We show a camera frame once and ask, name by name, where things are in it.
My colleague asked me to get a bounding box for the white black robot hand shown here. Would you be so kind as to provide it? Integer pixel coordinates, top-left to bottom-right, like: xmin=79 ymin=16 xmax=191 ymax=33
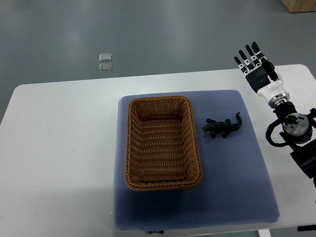
xmin=234 ymin=42 xmax=290 ymax=108

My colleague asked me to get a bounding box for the dark toy crocodile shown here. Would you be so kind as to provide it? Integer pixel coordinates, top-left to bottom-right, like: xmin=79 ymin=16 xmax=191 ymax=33
xmin=202 ymin=112 xmax=242 ymax=139

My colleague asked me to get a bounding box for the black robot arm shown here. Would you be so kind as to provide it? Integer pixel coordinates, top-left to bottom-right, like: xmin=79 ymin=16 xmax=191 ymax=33
xmin=265 ymin=96 xmax=316 ymax=183

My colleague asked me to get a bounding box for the brown wicker basket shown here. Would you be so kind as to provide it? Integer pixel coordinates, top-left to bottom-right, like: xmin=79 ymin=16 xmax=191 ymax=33
xmin=125 ymin=96 xmax=202 ymax=191

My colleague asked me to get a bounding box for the cardboard box corner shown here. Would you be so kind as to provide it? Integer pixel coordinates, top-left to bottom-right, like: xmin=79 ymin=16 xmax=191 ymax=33
xmin=281 ymin=0 xmax=316 ymax=13

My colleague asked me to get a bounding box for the blue quilted mat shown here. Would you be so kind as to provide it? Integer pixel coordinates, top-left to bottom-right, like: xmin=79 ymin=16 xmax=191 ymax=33
xmin=113 ymin=90 xmax=279 ymax=231

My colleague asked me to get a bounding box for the white table leg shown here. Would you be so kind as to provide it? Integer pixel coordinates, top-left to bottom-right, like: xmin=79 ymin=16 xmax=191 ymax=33
xmin=258 ymin=229 xmax=272 ymax=237

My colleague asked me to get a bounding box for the upper metal floor plate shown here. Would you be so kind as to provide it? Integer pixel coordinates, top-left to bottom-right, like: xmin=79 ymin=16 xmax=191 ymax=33
xmin=99 ymin=53 xmax=112 ymax=62

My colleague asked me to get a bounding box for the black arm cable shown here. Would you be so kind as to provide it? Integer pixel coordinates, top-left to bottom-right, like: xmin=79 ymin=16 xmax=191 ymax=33
xmin=265 ymin=120 xmax=293 ymax=148

